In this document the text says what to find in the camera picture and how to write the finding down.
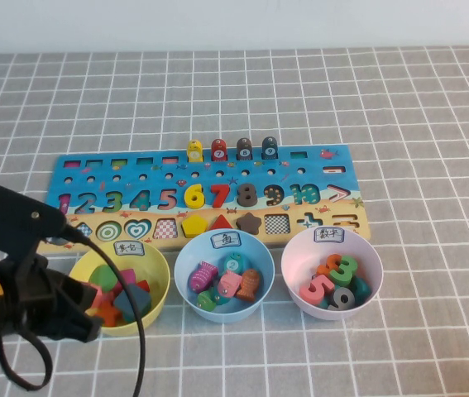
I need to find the black camera cable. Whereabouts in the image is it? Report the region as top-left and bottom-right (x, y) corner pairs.
(47, 225), (146, 397)

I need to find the grey checked tablecloth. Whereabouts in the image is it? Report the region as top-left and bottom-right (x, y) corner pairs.
(0, 45), (469, 397)

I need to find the yellow wooden number six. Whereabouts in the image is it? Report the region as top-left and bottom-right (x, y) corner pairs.
(184, 182), (208, 210)

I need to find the magenta wooden shape piece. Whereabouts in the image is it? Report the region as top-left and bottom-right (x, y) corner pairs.
(116, 268), (136, 287)

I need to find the dark blue wooden fish peg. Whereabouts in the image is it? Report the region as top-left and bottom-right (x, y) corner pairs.
(261, 136), (280, 160)

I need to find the yellow wooden fish peg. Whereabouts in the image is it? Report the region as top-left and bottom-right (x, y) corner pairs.
(187, 139), (203, 163)

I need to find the yellow plastic bowl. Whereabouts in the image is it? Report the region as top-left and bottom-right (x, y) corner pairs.
(68, 239), (171, 337)

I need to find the orange wooden fish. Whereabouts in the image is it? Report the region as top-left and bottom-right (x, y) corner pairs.
(234, 268), (261, 302)

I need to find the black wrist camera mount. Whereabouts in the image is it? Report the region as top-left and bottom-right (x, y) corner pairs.
(0, 184), (69, 286)

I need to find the green round wooden piece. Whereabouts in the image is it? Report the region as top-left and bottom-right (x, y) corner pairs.
(89, 264), (118, 291)

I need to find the brown wooden star piece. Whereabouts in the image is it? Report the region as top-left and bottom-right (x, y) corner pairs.
(236, 211), (263, 233)

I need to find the pale pink plastic bowl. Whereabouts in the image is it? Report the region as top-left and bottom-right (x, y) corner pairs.
(280, 227), (384, 323)

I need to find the red wooden fish peg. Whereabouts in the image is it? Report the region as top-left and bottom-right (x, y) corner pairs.
(211, 138), (228, 162)

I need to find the red wooden number seven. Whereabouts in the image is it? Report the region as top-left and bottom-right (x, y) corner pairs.
(209, 183), (232, 208)

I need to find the yellow wooden pentagon piece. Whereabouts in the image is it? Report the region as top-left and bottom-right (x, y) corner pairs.
(181, 213), (210, 237)

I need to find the orange wooden cross piece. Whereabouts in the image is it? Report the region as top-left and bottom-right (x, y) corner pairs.
(93, 304), (122, 328)

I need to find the teal wooden fish number two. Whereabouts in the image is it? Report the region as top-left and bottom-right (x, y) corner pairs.
(221, 252), (246, 275)

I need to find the grey wooden number nine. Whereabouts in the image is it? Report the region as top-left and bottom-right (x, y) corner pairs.
(325, 287), (357, 311)

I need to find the green wooden number three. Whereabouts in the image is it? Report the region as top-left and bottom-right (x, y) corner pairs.
(328, 256), (360, 287)

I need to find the pink wooden fish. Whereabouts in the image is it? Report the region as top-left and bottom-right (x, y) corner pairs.
(217, 270), (242, 298)

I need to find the brown wooden fish peg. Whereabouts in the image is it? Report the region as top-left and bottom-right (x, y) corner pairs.
(236, 137), (254, 161)

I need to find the green wooden fish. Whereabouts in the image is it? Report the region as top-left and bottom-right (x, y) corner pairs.
(195, 290), (223, 312)

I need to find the dark teal wooden square piece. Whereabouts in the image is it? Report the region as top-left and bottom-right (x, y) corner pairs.
(112, 283), (153, 322)

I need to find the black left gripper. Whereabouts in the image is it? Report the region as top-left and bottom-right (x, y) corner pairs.
(7, 253), (103, 344)

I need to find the orange wooden number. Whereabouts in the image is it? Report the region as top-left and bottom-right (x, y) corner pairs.
(315, 254), (342, 282)

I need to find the blue wooden number puzzle board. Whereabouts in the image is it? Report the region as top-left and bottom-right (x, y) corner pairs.
(36, 142), (371, 256)

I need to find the pink wooden number five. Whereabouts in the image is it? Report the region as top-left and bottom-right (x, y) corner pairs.
(299, 275), (334, 308)

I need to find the magenta striped wooden fish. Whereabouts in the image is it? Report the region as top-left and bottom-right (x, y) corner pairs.
(187, 260), (218, 294)

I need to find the light blue plastic bowl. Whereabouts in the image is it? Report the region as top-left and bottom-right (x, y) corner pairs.
(174, 230), (275, 322)

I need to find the white handwritten paper label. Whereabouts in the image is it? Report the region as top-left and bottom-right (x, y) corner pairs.
(112, 241), (144, 257)
(211, 231), (243, 251)
(312, 227), (346, 243)

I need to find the red wooden triangle piece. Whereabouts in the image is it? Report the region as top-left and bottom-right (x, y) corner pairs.
(208, 213), (236, 232)

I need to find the brown wooden number eight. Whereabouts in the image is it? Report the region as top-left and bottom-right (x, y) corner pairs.
(237, 182), (260, 207)

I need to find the large teal wooden number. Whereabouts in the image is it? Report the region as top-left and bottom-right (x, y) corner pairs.
(349, 275), (374, 303)

